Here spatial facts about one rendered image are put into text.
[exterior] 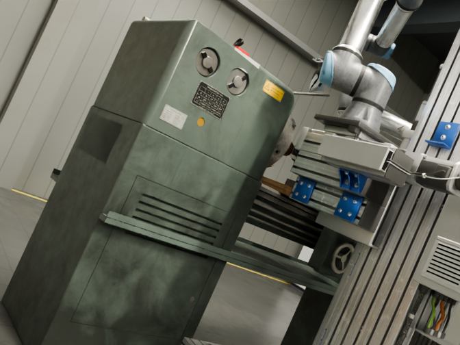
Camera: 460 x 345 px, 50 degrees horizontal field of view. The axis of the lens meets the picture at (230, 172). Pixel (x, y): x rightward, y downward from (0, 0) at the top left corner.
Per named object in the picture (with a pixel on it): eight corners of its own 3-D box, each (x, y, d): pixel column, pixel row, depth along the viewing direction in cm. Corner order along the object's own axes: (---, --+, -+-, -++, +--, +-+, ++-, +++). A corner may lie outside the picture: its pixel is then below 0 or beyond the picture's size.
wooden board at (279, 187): (284, 193, 219) (287, 185, 219) (236, 174, 247) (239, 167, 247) (323, 213, 237) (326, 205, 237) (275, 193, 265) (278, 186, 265)
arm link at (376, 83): (388, 107, 168) (404, 72, 168) (351, 92, 169) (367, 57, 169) (380, 114, 180) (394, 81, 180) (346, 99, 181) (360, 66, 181)
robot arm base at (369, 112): (385, 141, 172) (397, 116, 172) (359, 123, 163) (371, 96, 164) (354, 135, 184) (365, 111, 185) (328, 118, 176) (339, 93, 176)
